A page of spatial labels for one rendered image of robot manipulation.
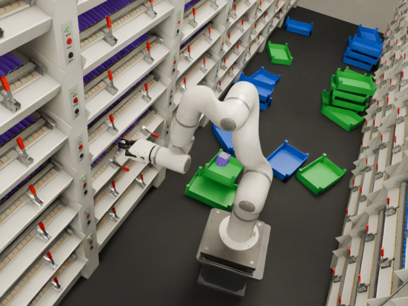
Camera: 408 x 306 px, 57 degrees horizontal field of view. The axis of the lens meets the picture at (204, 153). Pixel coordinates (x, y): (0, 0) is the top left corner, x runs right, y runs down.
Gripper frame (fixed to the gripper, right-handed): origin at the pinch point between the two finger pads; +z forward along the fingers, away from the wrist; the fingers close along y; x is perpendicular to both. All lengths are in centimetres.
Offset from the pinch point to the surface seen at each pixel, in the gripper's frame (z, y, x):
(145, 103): -1.7, 17.3, 11.8
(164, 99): -1.0, 35.4, 3.5
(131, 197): 7.4, 9.2, -47.7
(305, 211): -82, 68, -76
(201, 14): -2, 75, 33
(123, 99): 3.5, 8.5, 17.6
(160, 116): 1.5, 35.2, -7.6
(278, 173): -58, 87, -69
